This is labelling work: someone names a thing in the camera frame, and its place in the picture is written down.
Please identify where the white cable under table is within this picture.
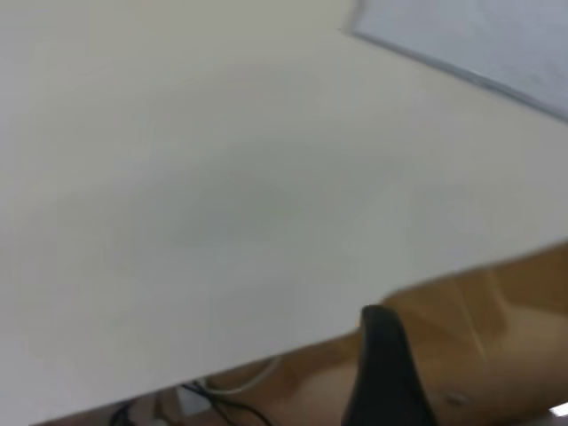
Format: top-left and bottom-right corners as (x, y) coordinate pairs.
(206, 353), (284, 397)

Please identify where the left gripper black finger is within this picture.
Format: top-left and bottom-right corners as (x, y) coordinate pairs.
(342, 304), (438, 426)

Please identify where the black cable under table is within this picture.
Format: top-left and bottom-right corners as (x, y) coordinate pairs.
(109, 380), (279, 426)

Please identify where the pale blue paper stack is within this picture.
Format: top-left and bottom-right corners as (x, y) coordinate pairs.
(361, 0), (568, 107)

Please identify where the clear plastic red-zip bag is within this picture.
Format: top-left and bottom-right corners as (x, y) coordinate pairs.
(350, 0), (568, 124)

